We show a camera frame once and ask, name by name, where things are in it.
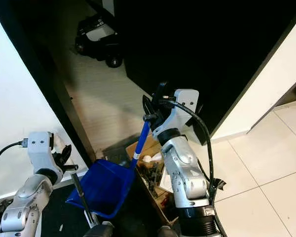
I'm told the dark left robot leg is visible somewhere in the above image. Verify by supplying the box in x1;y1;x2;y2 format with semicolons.
83;221;114;237

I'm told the small white carton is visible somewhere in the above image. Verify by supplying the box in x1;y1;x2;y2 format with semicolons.
159;168;173;194

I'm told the blue plastic dustpan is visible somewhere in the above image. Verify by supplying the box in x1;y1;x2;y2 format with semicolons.
66;120;151;219

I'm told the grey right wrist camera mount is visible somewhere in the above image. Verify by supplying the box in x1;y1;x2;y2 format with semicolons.
160;89;200;137

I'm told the black handled broom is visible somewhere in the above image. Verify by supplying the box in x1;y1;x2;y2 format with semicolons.
71;173;101;229

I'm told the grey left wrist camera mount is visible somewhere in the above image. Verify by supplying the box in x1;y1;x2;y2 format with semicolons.
27;131;66;173

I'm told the dark right robot leg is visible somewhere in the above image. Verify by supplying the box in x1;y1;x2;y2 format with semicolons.
157;225;179;237

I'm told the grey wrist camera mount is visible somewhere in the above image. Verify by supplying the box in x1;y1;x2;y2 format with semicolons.
160;89;200;137
27;131;66;173

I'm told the large black cabinet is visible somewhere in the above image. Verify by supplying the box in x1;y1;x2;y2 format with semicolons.
113;0;296;147

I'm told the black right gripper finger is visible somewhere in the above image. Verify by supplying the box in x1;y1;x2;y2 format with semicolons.
155;81;171;103
142;95;154;120

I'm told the dark robot leg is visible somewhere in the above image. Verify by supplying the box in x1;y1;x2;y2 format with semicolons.
83;221;114;237
157;225;179;237

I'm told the black toy ride-on car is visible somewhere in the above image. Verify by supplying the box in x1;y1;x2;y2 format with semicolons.
75;14;124;69

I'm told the black door frame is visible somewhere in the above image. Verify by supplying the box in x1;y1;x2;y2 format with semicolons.
0;0;99;166

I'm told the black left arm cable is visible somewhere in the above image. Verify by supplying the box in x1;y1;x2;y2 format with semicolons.
0;140;26;172

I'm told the white crumpled paper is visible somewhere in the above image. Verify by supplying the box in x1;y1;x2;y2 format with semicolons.
141;154;161;164

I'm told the brown cardboard box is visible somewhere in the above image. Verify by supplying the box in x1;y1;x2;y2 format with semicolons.
126;133;174;226

